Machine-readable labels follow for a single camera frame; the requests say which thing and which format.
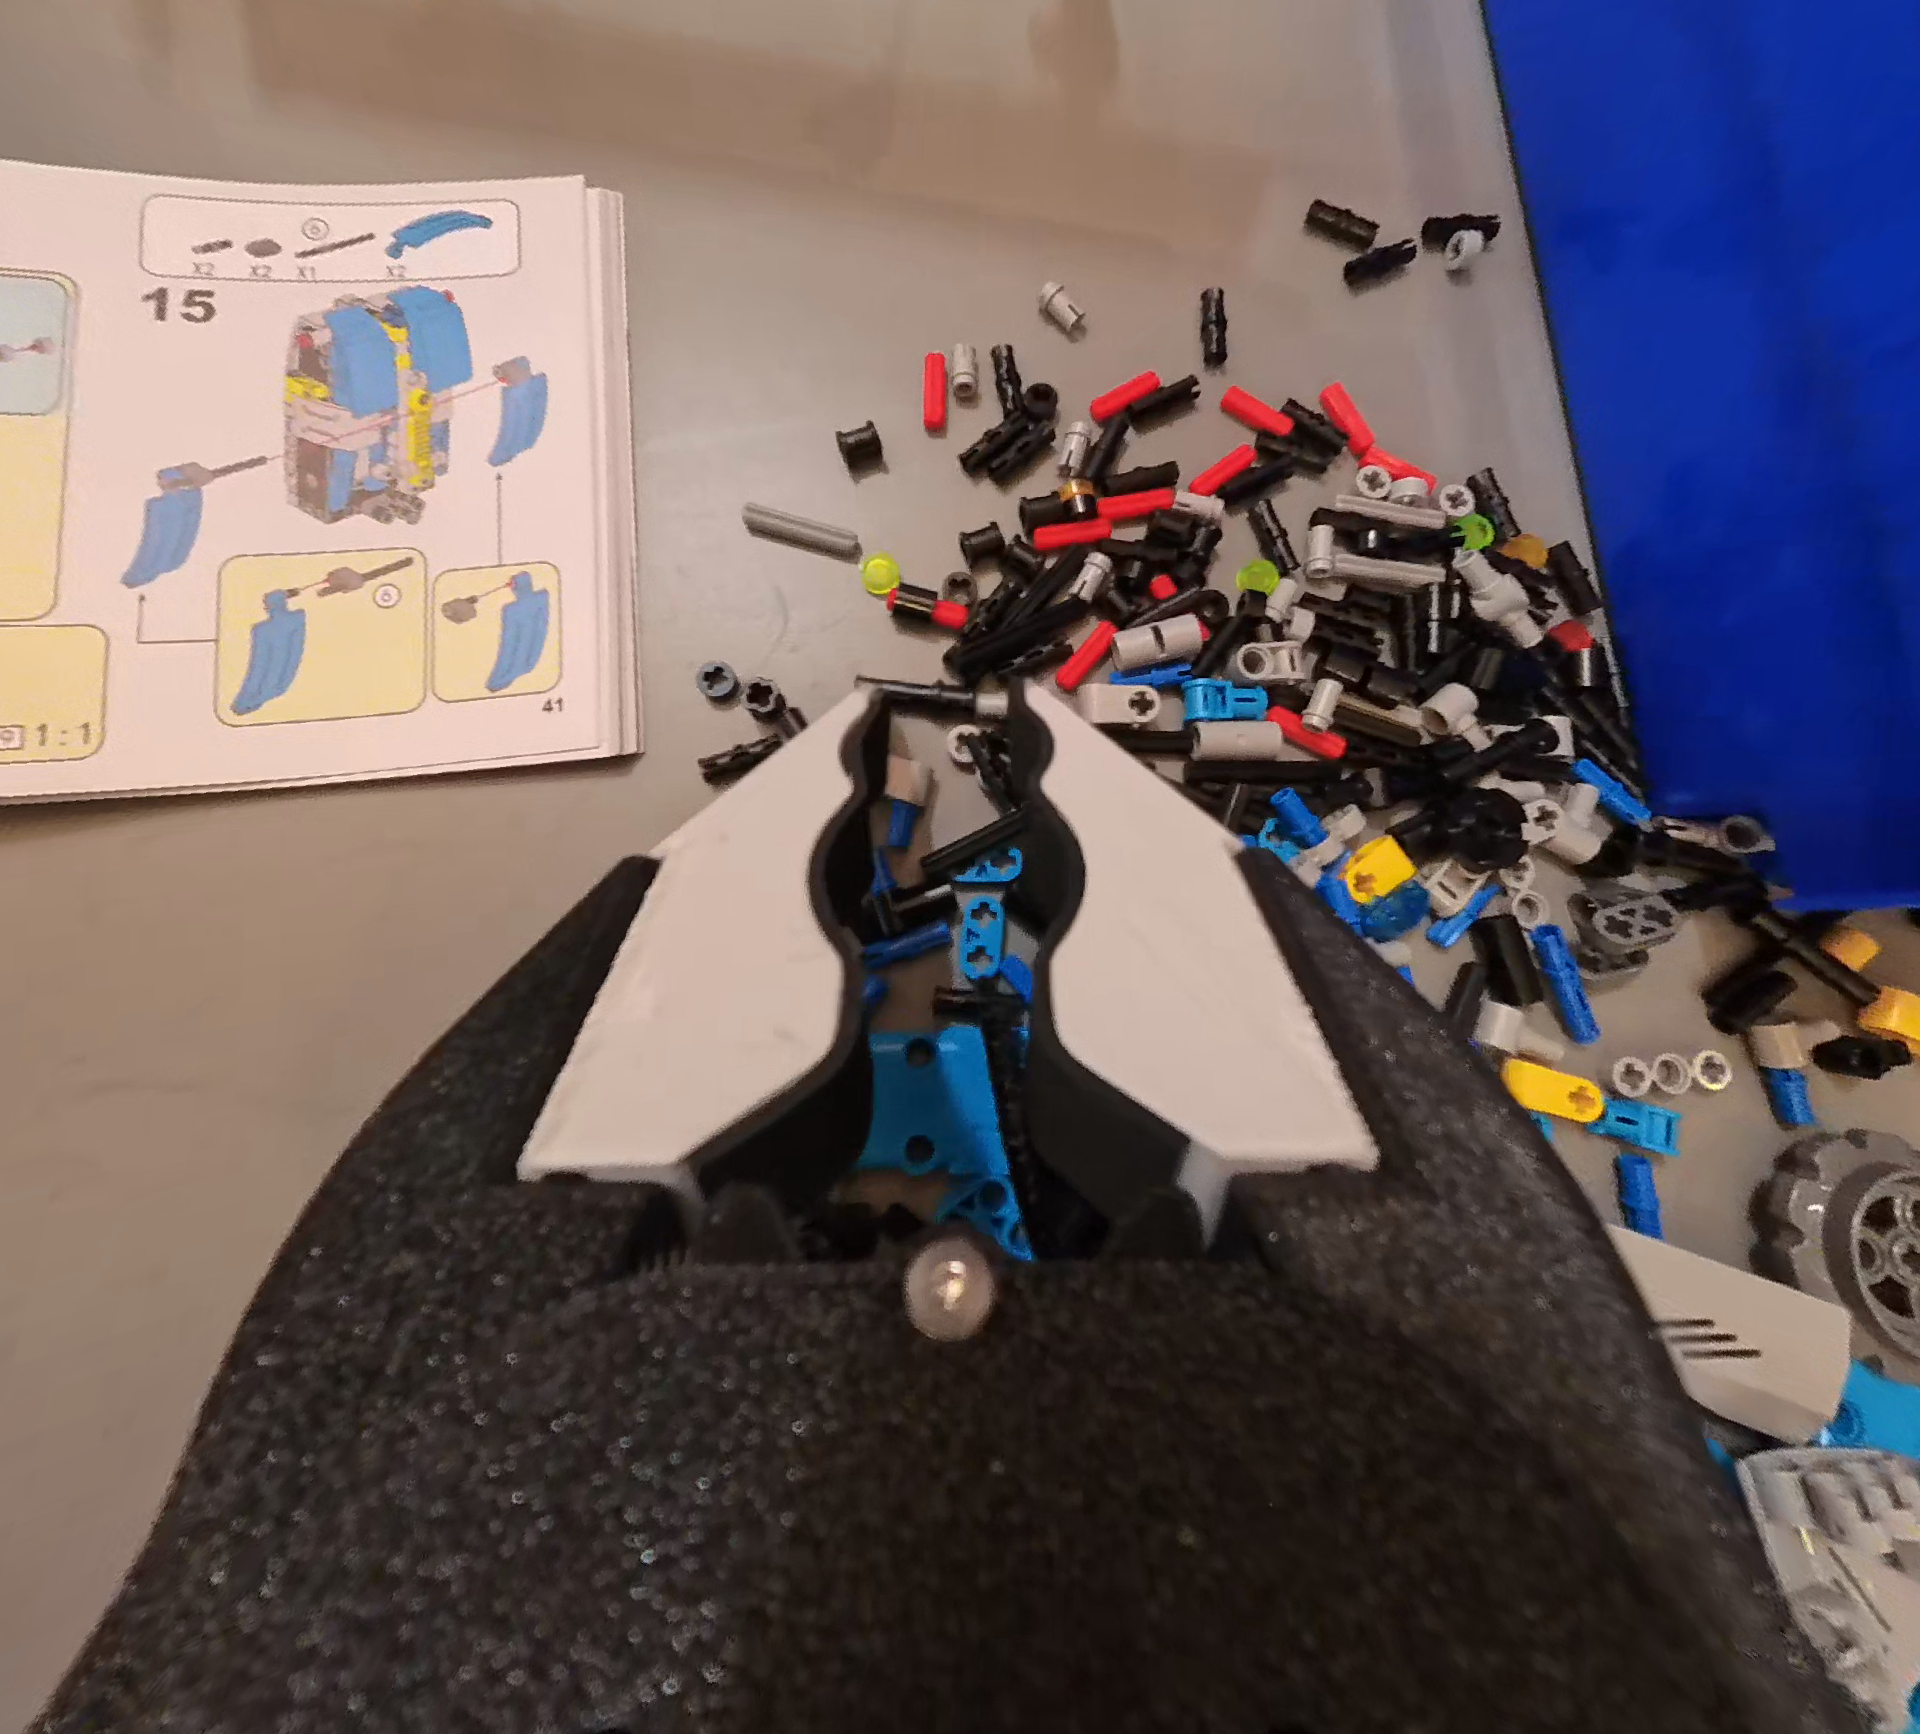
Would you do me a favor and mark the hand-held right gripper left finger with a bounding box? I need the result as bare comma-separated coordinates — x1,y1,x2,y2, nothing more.
517,688,890,1235

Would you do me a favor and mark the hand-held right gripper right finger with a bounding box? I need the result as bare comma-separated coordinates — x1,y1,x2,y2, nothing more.
1009,681,1380,1249

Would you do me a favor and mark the building instruction booklet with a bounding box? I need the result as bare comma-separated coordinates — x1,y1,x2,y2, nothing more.
0,159,644,807

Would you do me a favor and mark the grey desk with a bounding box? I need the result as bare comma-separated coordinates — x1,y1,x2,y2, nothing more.
0,0,1920,1728

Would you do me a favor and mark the pile of building block parts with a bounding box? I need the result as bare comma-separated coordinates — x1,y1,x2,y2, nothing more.
693,197,1920,1466

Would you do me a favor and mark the blue plastic bin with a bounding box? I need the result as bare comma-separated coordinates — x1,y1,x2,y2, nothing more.
1447,0,1920,919

